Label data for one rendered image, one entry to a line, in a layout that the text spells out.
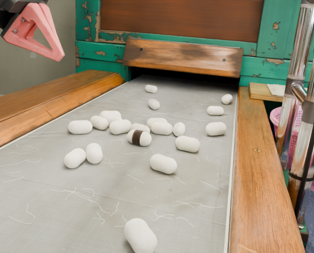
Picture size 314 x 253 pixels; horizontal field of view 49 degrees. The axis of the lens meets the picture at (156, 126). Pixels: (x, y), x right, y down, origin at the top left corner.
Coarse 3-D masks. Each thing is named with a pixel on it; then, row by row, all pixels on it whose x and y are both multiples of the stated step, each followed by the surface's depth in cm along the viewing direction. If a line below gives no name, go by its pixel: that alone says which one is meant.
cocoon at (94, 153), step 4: (92, 144) 44; (96, 144) 44; (88, 148) 43; (92, 148) 43; (96, 148) 43; (100, 148) 44; (88, 152) 42; (92, 152) 42; (96, 152) 42; (100, 152) 43; (88, 156) 42; (92, 156) 42; (96, 156) 42; (100, 156) 42; (88, 160) 42; (92, 160) 42; (96, 160) 42; (100, 160) 43
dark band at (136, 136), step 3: (135, 132) 50; (138, 132) 50; (141, 132) 50; (135, 135) 49; (138, 135) 49; (132, 138) 50; (135, 138) 49; (138, 138) 49; (132, 141) 50; (135, 141) 49; (138, 141) 49; (135, 144) 50; (138, 144) 50
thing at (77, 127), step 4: (76, 120) 53; (80, 120) 53; (84, 120) 53; (72, 124) 52; (76, 124) 52; (80, 124) 52; (84, 124) 52; (88, 124) 53; (68, 128) 52; (72, 128) 52; (76, 128) 52; (80, 128) 52; (84, 128) 52; (88, 128) 53; (72, 132) 52; (76, 132) 52; (80, 132) 52; (84, 132) 53; (88, 132) 53
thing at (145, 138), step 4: (132, 132) 50; (144, 132) 50; (128, 136) 50; (144, 136) 49; (148, 136) 49; (128, 140) 50; (140, 140) 49; (144, 140) 49; (148, 140) 49; (140, 144) 50; (144, 144) 49; (148, 144) 50
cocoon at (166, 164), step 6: (156, 156) 42; (162, 156) 42; (150, 162) 42; (156, 162) 41; (162, 162) 41; (168, 162) 41; (174, 162) 41; (156, 168) 42; (162, 168) 41; (168, 168) 41; (174, 168) 41
